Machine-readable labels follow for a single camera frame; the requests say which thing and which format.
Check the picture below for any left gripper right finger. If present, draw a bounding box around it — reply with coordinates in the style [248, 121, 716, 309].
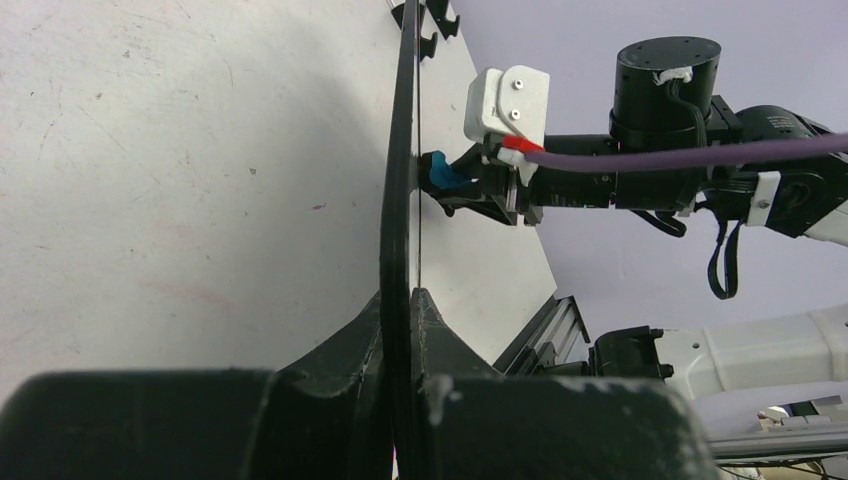
[410, 288, 718, 479]

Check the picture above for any blue whiteboard eraser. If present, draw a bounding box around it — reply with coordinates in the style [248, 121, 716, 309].
[418, 150, 473, 192]

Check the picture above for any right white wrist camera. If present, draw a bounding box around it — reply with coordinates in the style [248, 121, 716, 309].
[463, 65, 551, 145]

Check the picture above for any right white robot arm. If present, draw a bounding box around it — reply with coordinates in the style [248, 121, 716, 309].
[417, 36, 847, 399]

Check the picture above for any wire whiteboard stand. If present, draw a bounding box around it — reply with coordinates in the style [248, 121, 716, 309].
[386, 0, 461, 65]

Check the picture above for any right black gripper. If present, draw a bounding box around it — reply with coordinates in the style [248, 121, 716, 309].
[423, 134, 703, 227]

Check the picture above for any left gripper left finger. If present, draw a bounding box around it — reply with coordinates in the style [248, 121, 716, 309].
[1, 297, 391, 479]

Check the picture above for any black loop cable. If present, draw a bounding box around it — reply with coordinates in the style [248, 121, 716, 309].
[629, 205, 743, 301]

